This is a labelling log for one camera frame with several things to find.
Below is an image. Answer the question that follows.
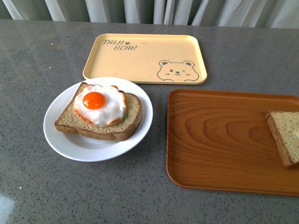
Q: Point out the brown wooden tray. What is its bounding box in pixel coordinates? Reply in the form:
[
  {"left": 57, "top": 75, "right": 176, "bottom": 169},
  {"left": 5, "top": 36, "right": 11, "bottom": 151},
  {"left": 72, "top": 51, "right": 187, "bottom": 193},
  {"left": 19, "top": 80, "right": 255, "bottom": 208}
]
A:
[{"left": 166, "top": 89, "right": 299, "bottom": 196}]

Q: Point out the white round plate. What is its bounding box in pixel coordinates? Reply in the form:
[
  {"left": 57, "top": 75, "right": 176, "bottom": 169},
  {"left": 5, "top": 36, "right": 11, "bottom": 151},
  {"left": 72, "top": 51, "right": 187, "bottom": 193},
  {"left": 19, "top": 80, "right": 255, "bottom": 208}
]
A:
[{"left": 43, "top": 77, "right": 153, "bottom": 162}]

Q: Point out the fried egg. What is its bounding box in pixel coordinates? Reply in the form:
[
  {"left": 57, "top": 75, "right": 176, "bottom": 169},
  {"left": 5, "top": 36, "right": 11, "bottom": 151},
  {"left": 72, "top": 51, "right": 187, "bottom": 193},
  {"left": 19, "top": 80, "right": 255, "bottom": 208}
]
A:
[{"left": 74, "top": 84, "right": 127, "bottom": 127}]

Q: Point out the grey white curtain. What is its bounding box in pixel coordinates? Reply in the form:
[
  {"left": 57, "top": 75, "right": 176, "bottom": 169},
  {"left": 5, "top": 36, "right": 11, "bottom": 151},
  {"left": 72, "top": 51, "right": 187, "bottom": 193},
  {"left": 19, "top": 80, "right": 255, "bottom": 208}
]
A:
[{"left": 0, "top": 0, "right": 299, "bottom": 28}]

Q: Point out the yellow bear tray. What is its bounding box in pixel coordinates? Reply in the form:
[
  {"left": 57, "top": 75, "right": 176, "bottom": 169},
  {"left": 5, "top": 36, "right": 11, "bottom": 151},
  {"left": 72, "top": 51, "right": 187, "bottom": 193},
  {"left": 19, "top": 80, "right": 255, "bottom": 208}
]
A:
[{"left": 83, "top": 34, "right": 207, "bottom": 85}]

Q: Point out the bread slice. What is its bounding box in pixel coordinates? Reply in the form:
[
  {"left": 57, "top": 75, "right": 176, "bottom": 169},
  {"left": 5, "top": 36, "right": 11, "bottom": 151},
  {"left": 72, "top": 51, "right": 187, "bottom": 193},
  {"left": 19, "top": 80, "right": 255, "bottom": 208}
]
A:
[
  {"left": 265, "top": 111, "right": 299, "bottom": 168},
  {"left": 54, "top": 82, "right": 142, "bottom": 141}
]

